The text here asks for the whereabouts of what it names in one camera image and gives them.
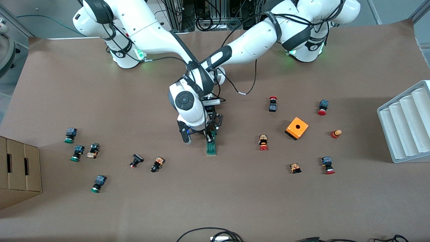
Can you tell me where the green rail with white clip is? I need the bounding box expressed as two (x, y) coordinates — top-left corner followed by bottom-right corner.
(206, 134), (217, 156)

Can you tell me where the black square pushbutton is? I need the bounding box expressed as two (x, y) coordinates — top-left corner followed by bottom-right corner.
(130, 154), (144, 169)

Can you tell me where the green pushbutton with blue block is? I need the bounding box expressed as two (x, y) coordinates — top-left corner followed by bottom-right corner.
(70, 145), (85, 162)
(64, 128), (78, 144)
(90, 175), (107, 193)

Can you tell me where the brown cardboard box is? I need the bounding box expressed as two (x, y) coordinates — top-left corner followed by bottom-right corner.
(0, 136), (42, 210)

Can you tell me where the white ribbed tray rack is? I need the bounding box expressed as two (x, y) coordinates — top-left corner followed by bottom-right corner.
(377, 80), (430, 163)

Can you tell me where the white grey round machine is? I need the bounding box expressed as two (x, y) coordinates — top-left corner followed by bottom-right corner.
(0, 17), (20, 79)

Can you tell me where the orange button enclosure box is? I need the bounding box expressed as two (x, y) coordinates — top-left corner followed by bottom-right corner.
(285, 117), (309, 140)

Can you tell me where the black looped cable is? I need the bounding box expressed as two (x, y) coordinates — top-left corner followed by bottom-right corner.
(176, 228), (244, 242)

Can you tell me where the black coiled cable bundle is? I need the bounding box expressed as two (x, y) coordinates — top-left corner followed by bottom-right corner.
(195, 13), (215, 32)

